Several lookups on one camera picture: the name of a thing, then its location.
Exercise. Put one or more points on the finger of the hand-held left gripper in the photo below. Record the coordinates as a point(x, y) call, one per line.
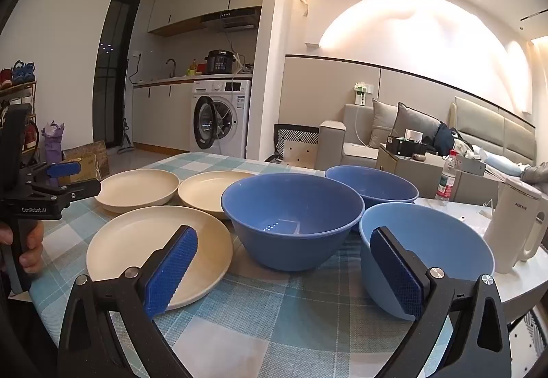
point(72, 188)
point(64, 169)

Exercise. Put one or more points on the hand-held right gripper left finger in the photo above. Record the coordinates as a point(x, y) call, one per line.
point(169, 275)

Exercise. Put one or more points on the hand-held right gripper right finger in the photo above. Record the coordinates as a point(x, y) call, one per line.
point(398, 275)

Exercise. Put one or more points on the cream plate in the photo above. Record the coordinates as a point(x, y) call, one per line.
point(201, 194)
point(128, 241)
point(137, 183)

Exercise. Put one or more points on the light blue bowl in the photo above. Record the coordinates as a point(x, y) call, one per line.
point(445, 232)

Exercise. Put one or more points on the dark blue bowl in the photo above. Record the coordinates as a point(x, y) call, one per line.
point(372, 181)
point(291, 206)

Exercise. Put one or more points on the person's left hand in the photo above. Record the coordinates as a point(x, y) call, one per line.
point(32, 249)

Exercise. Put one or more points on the cardboard box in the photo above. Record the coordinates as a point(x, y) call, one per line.
point(79, 172)

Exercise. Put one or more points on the purple bag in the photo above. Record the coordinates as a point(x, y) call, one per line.
point(53, 142)

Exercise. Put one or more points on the brown patterned board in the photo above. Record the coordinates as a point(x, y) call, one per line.
point(92, 149)

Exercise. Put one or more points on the shoe rack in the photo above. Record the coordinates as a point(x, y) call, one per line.
point(25, 134)

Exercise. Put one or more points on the blue shoes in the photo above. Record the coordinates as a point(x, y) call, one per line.
point(23, 71)

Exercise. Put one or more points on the beige side cabinet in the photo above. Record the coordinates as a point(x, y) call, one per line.
point(411, 170)

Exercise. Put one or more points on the clear water bottle red label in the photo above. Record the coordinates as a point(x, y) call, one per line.
point(446, 181)

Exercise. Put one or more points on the red shoe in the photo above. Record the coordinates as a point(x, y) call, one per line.
point(5, 78)

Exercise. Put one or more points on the teal checked tablecloth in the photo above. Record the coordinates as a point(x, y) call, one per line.
point(274, 309)

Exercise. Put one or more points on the white triangular stand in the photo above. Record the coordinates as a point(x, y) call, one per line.
point(488, 211)

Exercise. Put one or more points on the dark glass door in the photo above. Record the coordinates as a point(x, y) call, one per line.
point(113, 69)

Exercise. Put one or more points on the white kitchen counter cabinet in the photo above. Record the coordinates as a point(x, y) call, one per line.
point(162, 112)

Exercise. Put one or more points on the white electric kettle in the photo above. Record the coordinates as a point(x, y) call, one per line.
point(509, 223)

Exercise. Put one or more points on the black box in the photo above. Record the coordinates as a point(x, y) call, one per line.
point(404, 146)

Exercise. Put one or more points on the white flat box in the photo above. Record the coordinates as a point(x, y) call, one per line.
point(471, 166)

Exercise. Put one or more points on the white dotted cushion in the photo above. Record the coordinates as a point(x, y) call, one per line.
point(528, 335)

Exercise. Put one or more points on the grey sofa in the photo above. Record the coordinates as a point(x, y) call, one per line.
point(338, 142)

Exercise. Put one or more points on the dark blue bag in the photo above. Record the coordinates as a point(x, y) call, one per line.
point(444, 136)

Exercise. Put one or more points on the kitchen faucet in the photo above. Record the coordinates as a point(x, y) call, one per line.
point(172, 65)

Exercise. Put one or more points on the grey cushion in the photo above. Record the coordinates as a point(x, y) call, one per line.
point(383, 121)
point(413, 121)

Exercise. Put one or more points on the black patterned chair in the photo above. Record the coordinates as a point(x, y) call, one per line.
point(297, 146)

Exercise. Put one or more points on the grey duvet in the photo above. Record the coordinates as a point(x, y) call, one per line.
point(537, 172)

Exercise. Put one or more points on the white washing machine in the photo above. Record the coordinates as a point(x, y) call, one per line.
point(231, 112)

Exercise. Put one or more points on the bed with padded headboard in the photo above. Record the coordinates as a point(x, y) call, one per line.
point(492, 125)

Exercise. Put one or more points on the black pressure cooker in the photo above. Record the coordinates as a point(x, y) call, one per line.
point(218, 63)

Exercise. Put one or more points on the range hood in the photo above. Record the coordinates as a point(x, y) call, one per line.
point(233, 18)

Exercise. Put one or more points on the wall socket with green charger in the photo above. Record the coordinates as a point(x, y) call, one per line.
point(361, 93)

